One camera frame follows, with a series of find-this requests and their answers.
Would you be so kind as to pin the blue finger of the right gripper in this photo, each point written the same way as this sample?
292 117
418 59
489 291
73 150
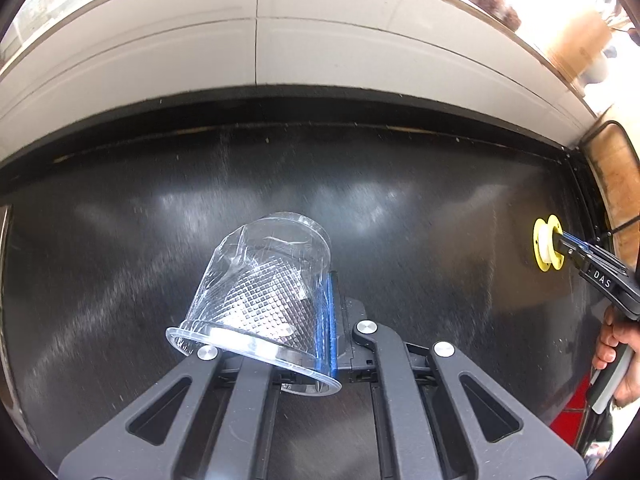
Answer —
567 254
566 242

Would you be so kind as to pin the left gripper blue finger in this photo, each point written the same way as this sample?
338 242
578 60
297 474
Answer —
333 332

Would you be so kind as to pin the clear plastic cup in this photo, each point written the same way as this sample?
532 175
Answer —
259 297

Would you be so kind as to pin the yellow tape spool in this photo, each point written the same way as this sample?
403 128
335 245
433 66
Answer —
544 252

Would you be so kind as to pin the wooden cutting board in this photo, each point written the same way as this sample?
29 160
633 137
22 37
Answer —
615 165

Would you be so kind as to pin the person's right hand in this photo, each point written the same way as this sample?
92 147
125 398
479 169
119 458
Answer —
614 332

